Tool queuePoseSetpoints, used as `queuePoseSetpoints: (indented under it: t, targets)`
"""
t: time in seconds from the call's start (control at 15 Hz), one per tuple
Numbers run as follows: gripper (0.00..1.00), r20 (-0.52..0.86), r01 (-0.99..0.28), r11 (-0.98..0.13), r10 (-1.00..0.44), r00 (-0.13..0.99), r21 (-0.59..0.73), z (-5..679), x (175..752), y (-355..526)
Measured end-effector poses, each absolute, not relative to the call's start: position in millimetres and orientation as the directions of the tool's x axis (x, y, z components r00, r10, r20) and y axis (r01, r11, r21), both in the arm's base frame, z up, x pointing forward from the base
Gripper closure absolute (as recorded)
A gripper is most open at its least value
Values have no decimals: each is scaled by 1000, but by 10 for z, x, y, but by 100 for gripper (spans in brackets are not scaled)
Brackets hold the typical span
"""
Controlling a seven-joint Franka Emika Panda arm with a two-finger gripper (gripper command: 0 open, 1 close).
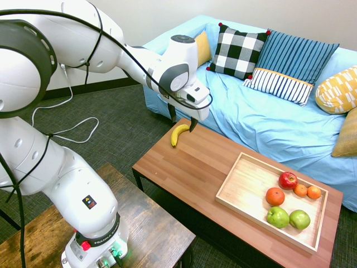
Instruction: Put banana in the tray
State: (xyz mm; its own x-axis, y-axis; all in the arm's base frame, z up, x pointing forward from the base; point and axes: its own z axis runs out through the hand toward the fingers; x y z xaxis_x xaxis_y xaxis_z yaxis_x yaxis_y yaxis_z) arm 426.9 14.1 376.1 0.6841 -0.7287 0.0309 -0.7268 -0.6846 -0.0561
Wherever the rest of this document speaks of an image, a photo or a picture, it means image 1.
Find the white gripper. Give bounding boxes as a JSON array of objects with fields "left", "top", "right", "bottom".
[{"left": 166, "top": 94, "right": 211, "bottom": 133}]

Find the yellow banana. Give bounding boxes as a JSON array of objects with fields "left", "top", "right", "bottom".
[{"left": 170, "top": 124, "right": 191, "bottom": 149}]

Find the light wooden tray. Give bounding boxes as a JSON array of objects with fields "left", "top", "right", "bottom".
[{"left": 214, "top": 152, "right": 329, "bottom": 255}]

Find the reddish wooden coffee table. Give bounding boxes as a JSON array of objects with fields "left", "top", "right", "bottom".
[{"left": 132, "top": 117, "right": 344, "bottom": 268}]

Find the light blue covered sofa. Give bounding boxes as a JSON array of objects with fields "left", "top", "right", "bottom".
[{"left": 142, "top": 14, "right": 357, "bottom": 213}]

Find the plain mustard pillow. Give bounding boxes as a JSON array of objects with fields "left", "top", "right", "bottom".
[{"left": 194, "top": 30, "right": 214, "bottom": 68}]

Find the black white checkered pillow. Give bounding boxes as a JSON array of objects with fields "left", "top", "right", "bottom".
[{"left": 206, "top": 22, "right": 272, "bottom": 82}]

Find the white navy striped pillow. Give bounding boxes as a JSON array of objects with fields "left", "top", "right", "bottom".
[{"left": 242, "top": 68, "right": 315, "bottom": 108}]

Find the rustic dark wooden table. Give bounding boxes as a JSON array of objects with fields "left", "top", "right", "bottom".
[{"left": 0, "top": 162, "right": 197, "bottom": 268}]

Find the large orange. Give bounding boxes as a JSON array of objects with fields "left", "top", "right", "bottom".
[{"left": 265, "top": 187, "right": 286, "bottom": 207}]

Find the red apple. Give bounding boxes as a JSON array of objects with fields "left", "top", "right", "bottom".
[{"left": 278, "top": 171, "right": 298, "bottom": 191}]

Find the blue striped pillow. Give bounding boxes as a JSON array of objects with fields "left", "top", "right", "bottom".
[{"left": 255, "top": 28, "right": 340, "bottom": 86}]

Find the green apple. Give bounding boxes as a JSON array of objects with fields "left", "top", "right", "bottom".
[
  {"left": 289, "top": 209, "right": 311, "bottom": 231},
  {"left": 266, "top": 206, "right": 291, "bottom": 229}
]

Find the small orange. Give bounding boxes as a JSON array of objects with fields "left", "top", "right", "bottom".
[
  {"left": 293, "top": 184, "right": 308, "bottom": 197},
  {"left": 306, "top": 185, "right": 322, "bottom": 200}
]

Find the yellow white patterned bolster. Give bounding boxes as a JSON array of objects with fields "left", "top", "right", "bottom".
[{"left": 315, "top": 65, "right": 357, "bottom": 115}]

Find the gold striped pillow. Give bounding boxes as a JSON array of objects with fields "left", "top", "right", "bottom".
[{"left": 331, "top": 107, "right": 357, "bottom": 158}]

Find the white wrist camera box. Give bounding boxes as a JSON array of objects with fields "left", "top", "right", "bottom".
[{"left": 178, "top": 85, "right": 211, "bottom": 110}]

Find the white cable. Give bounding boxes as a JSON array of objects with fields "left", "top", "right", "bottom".
[{"left": 31, "top": 63, "right": 100, "bottom": 145}]

